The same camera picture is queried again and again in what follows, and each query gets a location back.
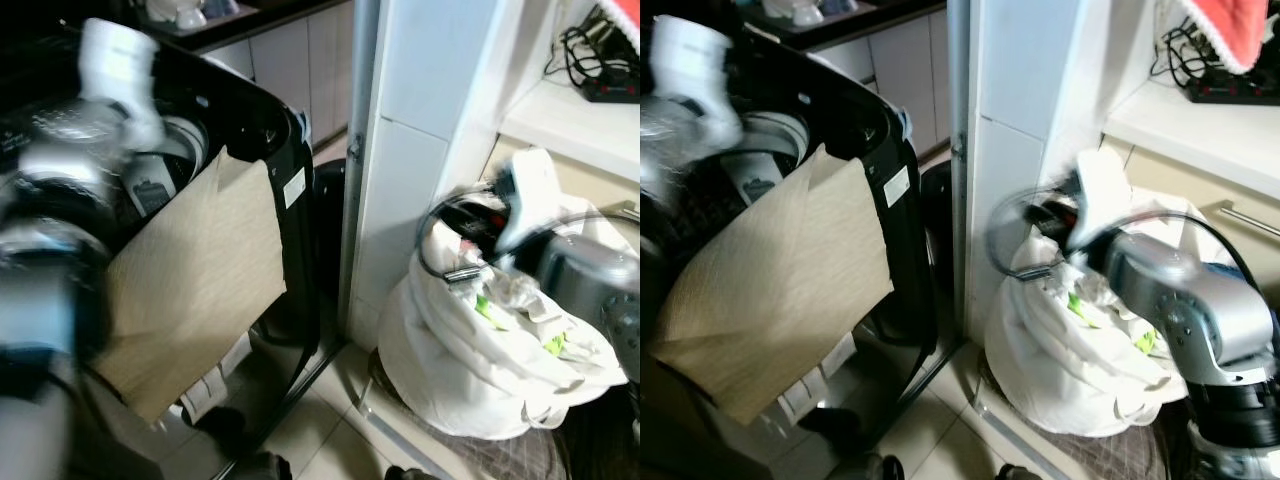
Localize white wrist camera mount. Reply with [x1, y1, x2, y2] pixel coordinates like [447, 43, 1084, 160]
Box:
[77, 17, 167, 153]
[493, 148, 563, 253]
[1072, 148, 1134, 253]
[650, 14, 747, 151]

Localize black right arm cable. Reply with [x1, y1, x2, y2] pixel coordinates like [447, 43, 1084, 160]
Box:
[986, 188, 1083, 284]
[417, 193, 506, 284]

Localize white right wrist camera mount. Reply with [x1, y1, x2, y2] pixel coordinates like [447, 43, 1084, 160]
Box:
[493, 148, 563, 253]
[1072, 148, 1134, 253]

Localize grey kitchen cabinet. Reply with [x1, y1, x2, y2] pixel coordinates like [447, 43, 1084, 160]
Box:
[800, 0, 951, 156]
[190, 0, 358, 153]

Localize tangled black cables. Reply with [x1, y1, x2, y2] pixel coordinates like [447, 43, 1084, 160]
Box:
[1148, 18, 1243, 93]
[544, 8, 641, 93]

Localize brown woven laundry basket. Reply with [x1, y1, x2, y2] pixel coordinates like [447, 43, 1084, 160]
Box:
[973, 350, 1201, 480]
[368, 350, 641, 480]

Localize silver drawer handle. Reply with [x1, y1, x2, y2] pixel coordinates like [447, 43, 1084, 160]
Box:
[1213, 198, 1280, 243]

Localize white bowls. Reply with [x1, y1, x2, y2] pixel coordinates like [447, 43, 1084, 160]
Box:
[762, 0, 833, 28]
[143, 0, 243, 31]

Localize black top-load washing machine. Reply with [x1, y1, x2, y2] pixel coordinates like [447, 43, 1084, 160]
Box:
[640, 18, 953, 480]
[0, 18, 348, 480]

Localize white shelf cabinet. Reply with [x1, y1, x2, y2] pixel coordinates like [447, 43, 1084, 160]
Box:
[484, 0, 641, 226]
[1095, 0, 1280, 271]

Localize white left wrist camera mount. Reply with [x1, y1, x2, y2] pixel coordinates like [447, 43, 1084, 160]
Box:
[650, 14, 747, 151]
[77, 17, 167, 153]

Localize silver metal door frame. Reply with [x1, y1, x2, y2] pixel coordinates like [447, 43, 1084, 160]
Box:
[336, 0, 384, 348]
[944, 0, 973, 348]

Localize black power strip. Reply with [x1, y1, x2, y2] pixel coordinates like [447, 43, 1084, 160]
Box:
[1184, 74, 1280, 107]
[578, 78, 641, 105]

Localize black left robot foot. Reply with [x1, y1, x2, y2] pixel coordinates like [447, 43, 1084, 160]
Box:
[230, 453, 293, 480]
[856, 453, 907, 480]

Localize white laundry pile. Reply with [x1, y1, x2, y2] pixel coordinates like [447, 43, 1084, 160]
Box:
[378, 178, 641, 442]
[983, 185, 1206, 439]

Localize beige woven cloth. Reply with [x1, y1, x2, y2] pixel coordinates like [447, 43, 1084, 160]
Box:
[95, 147, 290, 424]
[645, 144, 897, 428]

